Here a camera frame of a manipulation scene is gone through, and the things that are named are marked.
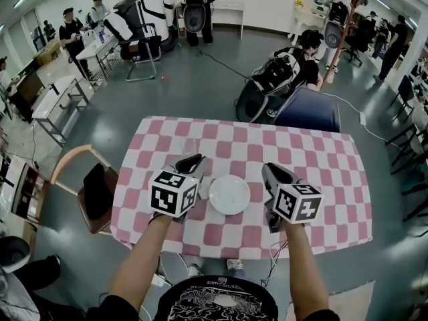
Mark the wooden cabinet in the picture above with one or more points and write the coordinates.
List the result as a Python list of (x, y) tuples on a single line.
[(23, 186)]

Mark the white dressing table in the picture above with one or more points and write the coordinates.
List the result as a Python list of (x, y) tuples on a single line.
[(306, 17)]

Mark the person's left shoe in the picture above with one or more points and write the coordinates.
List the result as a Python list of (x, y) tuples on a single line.
[(195, 270)]

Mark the person's shoe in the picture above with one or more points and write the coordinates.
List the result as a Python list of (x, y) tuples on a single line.
[(195, 270), (235, 263)]

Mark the person's black printed t-shirt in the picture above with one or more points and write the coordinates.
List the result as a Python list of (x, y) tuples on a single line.
[(217, 301)]

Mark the black office chair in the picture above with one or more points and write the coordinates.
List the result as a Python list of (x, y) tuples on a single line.
[(140, 45)]

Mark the person's right forearm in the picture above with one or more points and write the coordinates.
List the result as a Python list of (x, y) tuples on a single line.
[(306, 266)]

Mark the pink white checked tablecloth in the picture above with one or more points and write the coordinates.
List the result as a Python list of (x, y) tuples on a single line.
[(244, 145)]

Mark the orange pole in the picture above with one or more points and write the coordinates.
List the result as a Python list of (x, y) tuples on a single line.
[(344, 28)]

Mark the white power adapter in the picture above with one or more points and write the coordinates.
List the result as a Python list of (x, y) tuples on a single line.
[(362, 118)]

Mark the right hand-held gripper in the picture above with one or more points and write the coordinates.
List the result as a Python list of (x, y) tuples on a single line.
[(296, 202)]

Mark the white and black machine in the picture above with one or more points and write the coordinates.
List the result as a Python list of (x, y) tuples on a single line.
[(155, 8)]

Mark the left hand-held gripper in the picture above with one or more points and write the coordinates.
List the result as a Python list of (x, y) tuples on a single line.
[(174, 196)]

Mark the wooden chair with dark seat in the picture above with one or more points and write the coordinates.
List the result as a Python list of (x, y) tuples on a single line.
[(97, 196)]

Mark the person's right shoe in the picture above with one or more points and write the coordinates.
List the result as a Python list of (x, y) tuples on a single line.
[(235, 263)]

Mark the person's left forearm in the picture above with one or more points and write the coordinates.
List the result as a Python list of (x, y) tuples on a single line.
[(143, 263)]

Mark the white metal-frame desk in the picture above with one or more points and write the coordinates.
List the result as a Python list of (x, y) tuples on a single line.
[(55, 102)]

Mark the white round plate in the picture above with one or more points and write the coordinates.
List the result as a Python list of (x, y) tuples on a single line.
[(229, 194)]

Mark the cardboard box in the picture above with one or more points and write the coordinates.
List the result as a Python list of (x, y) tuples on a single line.
[(48, 52)]

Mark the dark blue chair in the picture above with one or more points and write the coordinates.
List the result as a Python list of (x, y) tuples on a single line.
[(309, 110)]

